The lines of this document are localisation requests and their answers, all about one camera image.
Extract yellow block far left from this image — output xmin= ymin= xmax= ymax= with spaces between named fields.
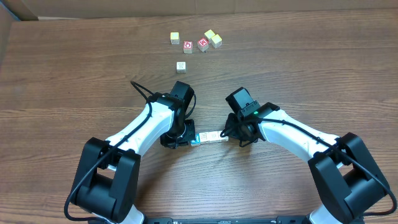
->
xmin=170 ymin=32 xmax=180 ymax=45

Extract red block letter E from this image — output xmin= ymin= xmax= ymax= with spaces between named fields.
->
xmin=197 ymin=38 xmax=209 ymax=52

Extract red block letter left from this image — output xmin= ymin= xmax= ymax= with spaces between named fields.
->
xmin=183 ymin=41 xmax=193 ymax=54

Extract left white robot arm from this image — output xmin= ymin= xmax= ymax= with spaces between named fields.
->
xmin=64 ymin=89 xmax=196 ymax=223

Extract yellow block right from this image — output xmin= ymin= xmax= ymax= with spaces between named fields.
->
xmin=211 ymin=34 xmax=223 ymax=49

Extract red framed block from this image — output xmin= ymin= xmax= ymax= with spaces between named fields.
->
xmin=208 ymin=131 xmax=220 ymax=142

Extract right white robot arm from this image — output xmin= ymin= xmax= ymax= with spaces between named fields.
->
xmin=221 ymin=100 xmax=397 ymax=223

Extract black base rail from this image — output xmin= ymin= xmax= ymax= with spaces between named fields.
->
xmin=144 ymin=215 xmax=310 ymax=224

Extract yellow block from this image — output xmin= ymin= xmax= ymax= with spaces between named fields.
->
xmin=170 ymin=32 xmax=180 ymax=45
xmin=211 ymin=34 xmax=223 ymax=49
xmin=204 ymin=29 xmax=215 ymax=42

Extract plain white block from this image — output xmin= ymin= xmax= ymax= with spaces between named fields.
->
xmin=218 ymin=131 xmax=229 ymax=142

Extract yellow block upper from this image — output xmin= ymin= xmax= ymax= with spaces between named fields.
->
xmin=204 ymin=29 xmax=215 ymax=42

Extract white patterned block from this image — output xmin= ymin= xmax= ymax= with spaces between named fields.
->
xmin=176 ymin=62 xmax=187 ymax=73
xmin=199 ymin=132 xmax=210 ymax=144

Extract blue letter block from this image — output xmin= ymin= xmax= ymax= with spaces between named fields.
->
xmin=190 ymin=134 xmax=201 ymax=146

